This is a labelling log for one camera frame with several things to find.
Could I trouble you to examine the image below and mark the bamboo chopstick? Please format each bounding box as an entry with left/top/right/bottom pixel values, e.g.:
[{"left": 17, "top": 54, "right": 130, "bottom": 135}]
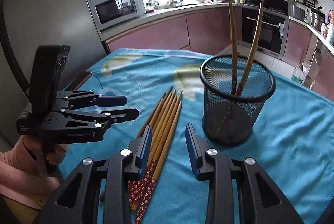
[
  {"left": 129, "top": 96, "right": 167, "bottom": 203},
  {"left": 128, "top": 92, "right": 168, "bottom": 208},
  {"left": 227, "top": 0, "right": 238, "bottom": 95},
  {"left": 130, "top": 87, "right": 174, "bottom": 206},
  {"left": 130, "top": 90, "right": 182, "bottom": 223},
  {"left": 130, "top": 91, "right": 183, "bottom": 210},
  {"left": 235, "top": 0, "right": 264, "bottom": 96},
  {"left": 136, "top": 86, "right": 173, "bottom": 139}
]

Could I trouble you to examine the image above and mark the pink sleeve left forearm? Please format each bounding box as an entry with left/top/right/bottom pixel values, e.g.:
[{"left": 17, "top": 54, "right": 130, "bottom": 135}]
[{"left": 1, "top": 135, "right": 59, "bottom": 210}]

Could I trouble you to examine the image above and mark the black mesh utensil holder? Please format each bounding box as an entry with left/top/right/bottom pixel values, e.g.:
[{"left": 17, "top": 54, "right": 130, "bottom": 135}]
[{"left": 200, "top": 54, "right": 276, "bottom": 147}]

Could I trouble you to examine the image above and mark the cooking oil bottle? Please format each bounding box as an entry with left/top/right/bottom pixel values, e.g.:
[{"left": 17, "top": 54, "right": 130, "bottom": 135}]
[{"left": 291, "top": 64, "right": 305, "bottom": 85}]

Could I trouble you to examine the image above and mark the stainless steel pot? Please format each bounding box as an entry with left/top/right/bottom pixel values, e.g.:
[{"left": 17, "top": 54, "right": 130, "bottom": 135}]
[{"left": 310, "top": 6, "right": 325, "bottom": 32}]

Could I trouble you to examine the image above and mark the black camera module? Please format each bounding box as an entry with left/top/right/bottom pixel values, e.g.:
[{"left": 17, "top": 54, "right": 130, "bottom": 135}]
[{"left": 29, "top": 45, "right": 70, "bottom": 116}]

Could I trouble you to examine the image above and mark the person's left hand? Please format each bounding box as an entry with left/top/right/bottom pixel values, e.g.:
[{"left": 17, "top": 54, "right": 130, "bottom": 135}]
[{"left": 23, "top": 135, "right": 67, "bottom": 165}]

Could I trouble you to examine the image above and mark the grey refrigerator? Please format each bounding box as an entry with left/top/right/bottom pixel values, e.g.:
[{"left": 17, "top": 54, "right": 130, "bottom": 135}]
[{"left": 1, "top": 0, "right": 107, "bottom": 146}]

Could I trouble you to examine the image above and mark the black built-in oven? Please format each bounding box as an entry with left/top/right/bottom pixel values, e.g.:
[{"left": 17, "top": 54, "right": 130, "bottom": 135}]
[{"left": 239, "top": 5, "right": 289, "bottom": 59}]

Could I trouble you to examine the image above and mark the blue floral tablecloth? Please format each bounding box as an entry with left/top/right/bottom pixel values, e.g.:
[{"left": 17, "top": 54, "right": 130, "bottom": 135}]
[{"left": 58, "top": 48, "right": 334, "bottom": 224}]

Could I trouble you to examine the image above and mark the white microwave oven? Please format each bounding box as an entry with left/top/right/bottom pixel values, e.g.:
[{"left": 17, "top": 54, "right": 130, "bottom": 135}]
[{"left": 89, "top": 0, "right": 145, "bottom": 31}]

